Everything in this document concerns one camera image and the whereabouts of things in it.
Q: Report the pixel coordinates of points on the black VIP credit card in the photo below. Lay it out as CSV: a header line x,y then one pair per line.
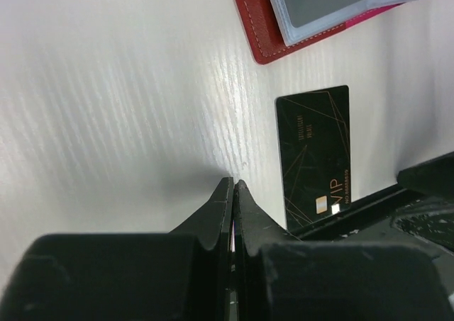
x,y
314,148

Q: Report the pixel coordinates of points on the red leather card holder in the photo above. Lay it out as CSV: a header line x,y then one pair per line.
x,y
272,36

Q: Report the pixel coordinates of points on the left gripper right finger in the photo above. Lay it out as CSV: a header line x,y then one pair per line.
x,y
378,273

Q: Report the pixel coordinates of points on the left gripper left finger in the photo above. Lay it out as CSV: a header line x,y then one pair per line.
x,y
183,274

